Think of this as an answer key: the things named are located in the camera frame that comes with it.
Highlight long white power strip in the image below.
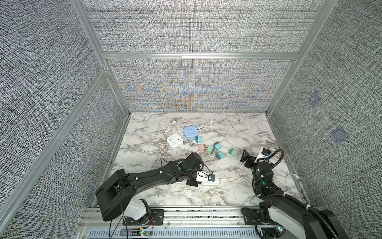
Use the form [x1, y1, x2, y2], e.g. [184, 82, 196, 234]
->
[196, 171, 219, 186]

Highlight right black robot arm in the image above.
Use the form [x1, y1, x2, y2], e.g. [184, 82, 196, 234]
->
[240, 148, 348, 239]

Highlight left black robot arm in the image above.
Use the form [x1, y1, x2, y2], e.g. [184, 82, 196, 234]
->
[95, 152, 205, 222]

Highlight pink plug adapter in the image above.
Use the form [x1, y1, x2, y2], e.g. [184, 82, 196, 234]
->
[198, 143, 207, 151]

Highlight green adapter right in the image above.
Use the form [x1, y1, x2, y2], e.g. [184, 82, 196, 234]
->
[229, 148, 238, 157]

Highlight teal adapter centre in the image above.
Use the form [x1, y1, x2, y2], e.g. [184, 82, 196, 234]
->
[215, 151, 225, 160]

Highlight green adapter beside pink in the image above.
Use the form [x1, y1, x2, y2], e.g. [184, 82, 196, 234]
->
[207, 145, 215, 154]

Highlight teal adapter upper middle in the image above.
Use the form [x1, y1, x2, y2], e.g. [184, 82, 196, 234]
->
[214, 142, 222, 151]

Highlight teal adapter near blue strip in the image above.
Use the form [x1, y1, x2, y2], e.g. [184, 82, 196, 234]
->
[196, 136, 203, 143]

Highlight white square power strip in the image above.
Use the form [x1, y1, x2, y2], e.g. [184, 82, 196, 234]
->
[166, 133, 184, 149]

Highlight blue square power strip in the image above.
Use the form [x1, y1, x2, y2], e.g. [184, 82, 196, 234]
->
[183, 125, 199, 140]

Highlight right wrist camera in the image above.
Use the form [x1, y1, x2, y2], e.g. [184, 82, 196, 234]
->
[256, 148, 272, 162]

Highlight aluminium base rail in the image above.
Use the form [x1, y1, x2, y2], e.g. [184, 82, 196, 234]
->
[74, 206, 268, 239]

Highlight white cable of blue strip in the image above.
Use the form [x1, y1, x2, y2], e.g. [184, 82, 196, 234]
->
[197, 120, 216, 132]

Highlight aluminium enclosure frame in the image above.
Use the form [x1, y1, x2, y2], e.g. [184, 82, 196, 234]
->
[0, 0, 382, 222]

